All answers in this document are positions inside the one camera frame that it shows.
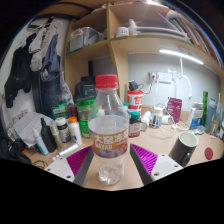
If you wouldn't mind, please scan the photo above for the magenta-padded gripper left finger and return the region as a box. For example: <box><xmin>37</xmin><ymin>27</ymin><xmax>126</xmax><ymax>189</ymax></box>
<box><xmin>44</xmin><ymin>145</ymin><xmax>95</xmax><ymax>188</ymax></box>

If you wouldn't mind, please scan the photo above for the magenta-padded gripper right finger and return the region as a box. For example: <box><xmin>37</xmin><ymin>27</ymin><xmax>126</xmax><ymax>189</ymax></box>
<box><xmin>129</xmin><ymin>143</ymin><xmax>184</xmax><ymax>186</ymax></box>

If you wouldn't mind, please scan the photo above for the clear red-capped drink bottle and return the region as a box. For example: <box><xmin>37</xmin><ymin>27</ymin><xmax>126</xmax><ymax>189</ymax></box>
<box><xmin>87</xmin><ymin>73</ymin><xmax>130</xmax><ymax>186</ymax></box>

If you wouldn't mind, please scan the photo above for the grey water bottle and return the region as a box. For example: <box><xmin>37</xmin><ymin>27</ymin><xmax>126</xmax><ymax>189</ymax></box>
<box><xmin>205</xmin><ymin>98</ymin><xmax>220</xmax><ymax>134</ymax></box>

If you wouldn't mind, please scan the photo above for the silver tube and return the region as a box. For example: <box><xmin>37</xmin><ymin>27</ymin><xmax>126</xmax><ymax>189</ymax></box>
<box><xmin>52</xmin><ymin>143</ymin><xmax>80</xmax><ymax>161</ymax></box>

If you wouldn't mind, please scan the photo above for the white bottle orange cap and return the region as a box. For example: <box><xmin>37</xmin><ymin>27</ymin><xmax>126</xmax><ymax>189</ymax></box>
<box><xmin>67</xmin><ymin>116</ymin><xmax>83</xmax><ymax>146</ymax></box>

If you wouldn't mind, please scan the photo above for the black mug white inside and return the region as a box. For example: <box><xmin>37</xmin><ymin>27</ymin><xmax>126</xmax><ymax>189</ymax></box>
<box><xmin>168</xmin><ymin>130</ymin><xmax>200</xmax><ymax>168</ymax></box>

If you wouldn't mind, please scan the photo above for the dark jar green lid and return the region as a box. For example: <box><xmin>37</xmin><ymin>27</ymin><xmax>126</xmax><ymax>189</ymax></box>
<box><xmin>128</xmin><ymin>111</ymin><xmax>142</xmax><ymax>138</ymax></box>

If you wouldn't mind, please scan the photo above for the slim black bottle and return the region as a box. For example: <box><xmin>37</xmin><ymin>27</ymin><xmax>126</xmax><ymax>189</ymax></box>
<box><xmin>39</xmin><ymin>117</ymin><xmax>58</xmax><ymax>153</ymax></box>

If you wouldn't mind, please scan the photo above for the white and blue tube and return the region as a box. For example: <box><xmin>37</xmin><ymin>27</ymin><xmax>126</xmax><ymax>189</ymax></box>
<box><xmin>32</xmin><ymin>127</ymin><xmax>50</xmax><ymax>156</ymax></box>

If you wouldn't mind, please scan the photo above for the green mouthwash bottle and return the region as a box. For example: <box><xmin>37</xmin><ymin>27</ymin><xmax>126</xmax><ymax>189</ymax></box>
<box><xmin>75</xmin><ymin>98</ymin><xmax>96</xmax><ymax>139</ymax></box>

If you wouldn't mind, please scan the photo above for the magenta pouch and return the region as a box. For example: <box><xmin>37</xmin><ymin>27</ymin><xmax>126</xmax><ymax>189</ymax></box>
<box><xmin>166</xmin><ymin>97</ymin><xmax>183</xmax><ymax>124</ymax></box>

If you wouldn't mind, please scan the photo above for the white paper sheet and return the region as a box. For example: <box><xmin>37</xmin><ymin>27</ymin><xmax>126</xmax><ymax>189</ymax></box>
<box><xmin>13</xmin><ymin>111</ymin><xmax>54</xmax><ymax>148</ymax></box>

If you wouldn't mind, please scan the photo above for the red and white canister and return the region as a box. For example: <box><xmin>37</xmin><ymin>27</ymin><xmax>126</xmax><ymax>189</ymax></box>
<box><xmin>127</xmin><ymin>89</ymin><xmax>144</xmax><ymax>114</ymax></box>

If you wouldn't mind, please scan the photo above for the flat round red coaster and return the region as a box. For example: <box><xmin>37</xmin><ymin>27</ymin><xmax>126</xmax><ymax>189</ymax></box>
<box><xmin>203</xmin><ymin>146</ymin><xmax>214</xmax><ymax>160</ymax></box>

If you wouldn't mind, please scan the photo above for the white and blue carton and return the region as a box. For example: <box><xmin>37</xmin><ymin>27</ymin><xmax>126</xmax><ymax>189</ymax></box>
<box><xmin>186</xmin><ymin>102</ymin><xmax>204</xmax><ymax>130</ymax></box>

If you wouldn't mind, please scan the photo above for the black bag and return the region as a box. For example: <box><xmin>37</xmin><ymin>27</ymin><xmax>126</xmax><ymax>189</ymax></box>
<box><xmin>0</xmin><ymin>131</ymin><xmax>33</xmax><ymax>166</ymax></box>

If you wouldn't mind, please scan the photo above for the black backpack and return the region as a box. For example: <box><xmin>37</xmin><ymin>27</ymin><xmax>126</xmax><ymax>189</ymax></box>
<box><xmin>73</xmin><ymin>76</ymin><xmax>98</xmax><ymax>101</ymax></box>

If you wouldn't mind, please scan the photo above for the tall green bottle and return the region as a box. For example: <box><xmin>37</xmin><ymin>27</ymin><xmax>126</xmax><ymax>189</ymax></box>
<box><xmin>200</xmin><ymin>90</ymin><xmax>209</xmax><ymax>126</ymax></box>

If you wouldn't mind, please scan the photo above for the blue hanging garment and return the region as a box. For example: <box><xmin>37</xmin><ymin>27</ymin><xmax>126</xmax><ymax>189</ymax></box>
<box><xmin>39</xmin><ymin>34</ymin><xmax>73</xmax><ymax>116</ymax></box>

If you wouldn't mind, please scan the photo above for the black hanging garment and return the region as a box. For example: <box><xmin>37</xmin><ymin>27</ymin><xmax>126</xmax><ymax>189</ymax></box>
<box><xmin>3</xmin><ymin>46</ymin><xmax>34</xmax><ymax>109</ymax></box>

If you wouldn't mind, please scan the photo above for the grey hanging garment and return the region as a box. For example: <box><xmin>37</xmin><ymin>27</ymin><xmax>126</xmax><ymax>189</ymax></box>
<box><xmin>28</xmin><ymin>21</ymin><xmax>63</xmax><ymax>73</ymax></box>

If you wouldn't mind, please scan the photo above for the white wall outlet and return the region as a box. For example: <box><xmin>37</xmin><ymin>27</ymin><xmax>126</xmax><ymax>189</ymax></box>
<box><xmin>156</xmin><ymin>71</ymin><xmax>173</xmax><ymax>84</ymax></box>

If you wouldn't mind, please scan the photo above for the white cable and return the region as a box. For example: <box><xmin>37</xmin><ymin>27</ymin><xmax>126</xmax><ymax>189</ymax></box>
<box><xmin>151</xmin><ymin>58</ymin><xmax>194</xmax><ymax>139</ymax></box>

